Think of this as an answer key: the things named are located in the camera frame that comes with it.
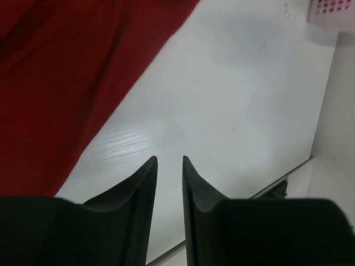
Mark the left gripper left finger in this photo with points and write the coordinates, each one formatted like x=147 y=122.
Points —
x=125 y=211

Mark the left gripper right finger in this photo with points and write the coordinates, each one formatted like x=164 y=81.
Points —
x=202 y=229

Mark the dark red t shirt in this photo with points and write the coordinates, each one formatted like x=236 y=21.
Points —
x=65 y=68

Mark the white plastic basket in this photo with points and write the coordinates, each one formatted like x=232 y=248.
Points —
x=332 y=14

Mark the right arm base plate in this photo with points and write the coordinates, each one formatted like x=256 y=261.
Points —
x=276 y=192

